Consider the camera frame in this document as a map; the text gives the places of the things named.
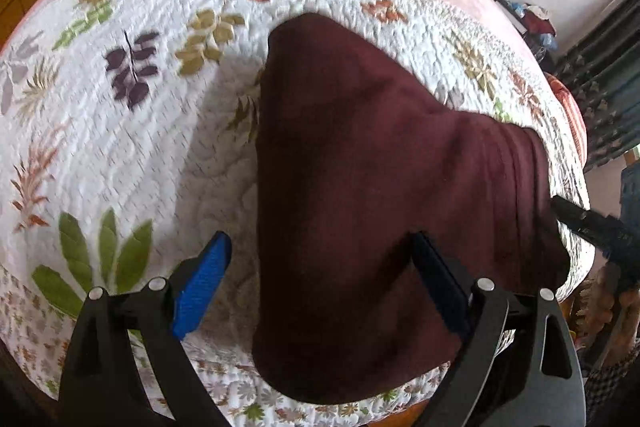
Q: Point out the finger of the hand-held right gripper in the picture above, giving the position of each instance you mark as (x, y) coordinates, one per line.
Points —
(580, 222)

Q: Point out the red cloth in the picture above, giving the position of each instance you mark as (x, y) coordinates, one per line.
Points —
(540, 23)

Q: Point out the dark blue object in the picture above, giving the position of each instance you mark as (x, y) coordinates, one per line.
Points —
(631, 182)

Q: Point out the blue plastic bag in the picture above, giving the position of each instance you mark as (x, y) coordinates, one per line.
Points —
(548, 42)

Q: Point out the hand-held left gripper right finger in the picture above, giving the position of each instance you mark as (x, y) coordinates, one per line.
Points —
(442, 287)

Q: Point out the floral quilt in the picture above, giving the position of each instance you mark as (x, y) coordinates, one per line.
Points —
(150, 157)

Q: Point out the dark patterned curtain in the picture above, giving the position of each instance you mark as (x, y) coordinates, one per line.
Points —
(610, 82)

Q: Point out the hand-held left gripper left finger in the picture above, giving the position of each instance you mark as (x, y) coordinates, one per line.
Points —
(200, 287)

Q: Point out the person's patterned garment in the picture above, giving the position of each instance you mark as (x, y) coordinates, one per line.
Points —
(605, 307)

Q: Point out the maroon pants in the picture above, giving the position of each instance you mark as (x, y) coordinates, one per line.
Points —
(375, 182)

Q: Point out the orange striped pillow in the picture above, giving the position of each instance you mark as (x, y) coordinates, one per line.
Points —
(570, 117)

